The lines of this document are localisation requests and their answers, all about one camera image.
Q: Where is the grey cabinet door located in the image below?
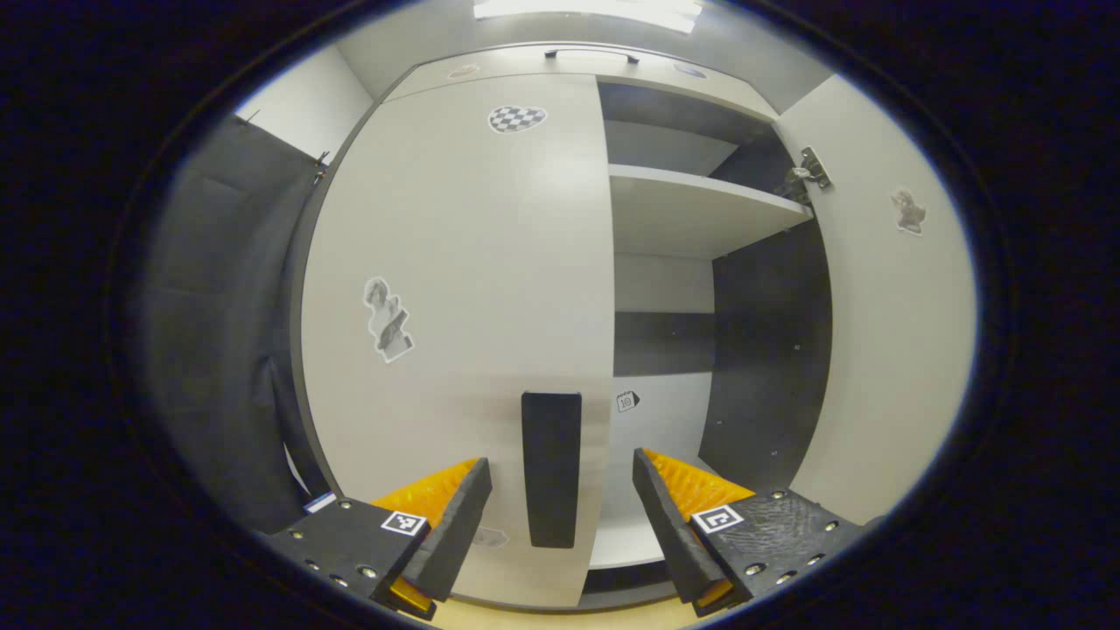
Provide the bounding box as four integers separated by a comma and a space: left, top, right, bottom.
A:
774, 74, 978, 526
300, 73, 616, 611

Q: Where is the grey cabinet drawer front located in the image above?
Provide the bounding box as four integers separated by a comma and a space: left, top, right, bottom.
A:
385, 44, 780, 119

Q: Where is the large ceiling light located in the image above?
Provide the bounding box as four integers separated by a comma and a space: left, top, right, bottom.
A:
472, 0, 705, 34

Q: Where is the black backdrop cloth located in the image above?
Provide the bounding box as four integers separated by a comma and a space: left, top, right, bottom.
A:
122, 114, 329, 535

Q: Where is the metal door hinge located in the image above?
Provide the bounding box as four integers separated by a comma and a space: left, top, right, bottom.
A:
774, 146, 832, 207

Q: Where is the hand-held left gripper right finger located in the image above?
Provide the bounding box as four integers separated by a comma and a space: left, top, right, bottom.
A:
632, 448, 876, 618

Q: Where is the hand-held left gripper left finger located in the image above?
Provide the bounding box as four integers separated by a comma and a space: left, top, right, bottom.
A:
262, 457, 494, 620

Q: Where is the white cabinet shelf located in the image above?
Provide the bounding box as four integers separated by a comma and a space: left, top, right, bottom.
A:
608, 164, 815, 259

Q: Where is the grey double-door shoe cabinet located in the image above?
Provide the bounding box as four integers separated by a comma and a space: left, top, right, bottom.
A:
293, 42, 832, 613

